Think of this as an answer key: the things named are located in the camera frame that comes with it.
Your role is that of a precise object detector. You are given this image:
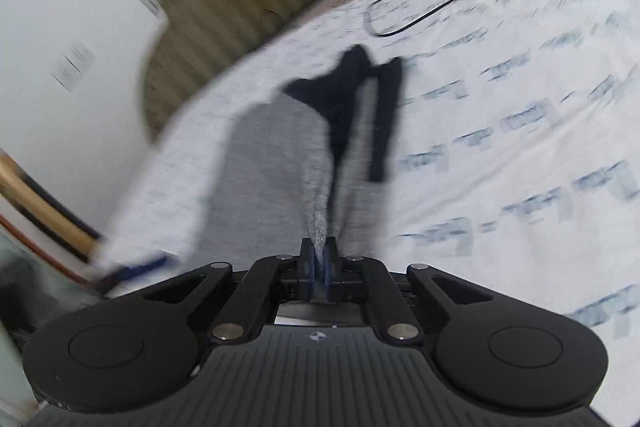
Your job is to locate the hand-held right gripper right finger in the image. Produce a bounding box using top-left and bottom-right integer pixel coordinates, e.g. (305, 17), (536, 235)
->
(322, 239), (493, 346)

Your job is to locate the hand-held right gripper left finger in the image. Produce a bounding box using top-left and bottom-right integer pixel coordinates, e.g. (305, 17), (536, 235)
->
(142, 238), (317, 346)

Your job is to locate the navy and grey sweater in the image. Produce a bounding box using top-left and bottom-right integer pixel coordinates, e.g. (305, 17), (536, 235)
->
(205, 44), (406, 260)

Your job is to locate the white printed bed sheet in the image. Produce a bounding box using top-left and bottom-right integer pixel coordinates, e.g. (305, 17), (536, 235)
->
(92, 0), (640, 358)

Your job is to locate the white cabinet panel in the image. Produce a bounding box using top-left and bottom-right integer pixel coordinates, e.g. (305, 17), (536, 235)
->
(0, 0), (170, 233)

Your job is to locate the brown wooden rail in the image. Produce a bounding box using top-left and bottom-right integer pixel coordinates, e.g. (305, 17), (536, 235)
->
(0, 154), (103, 264)

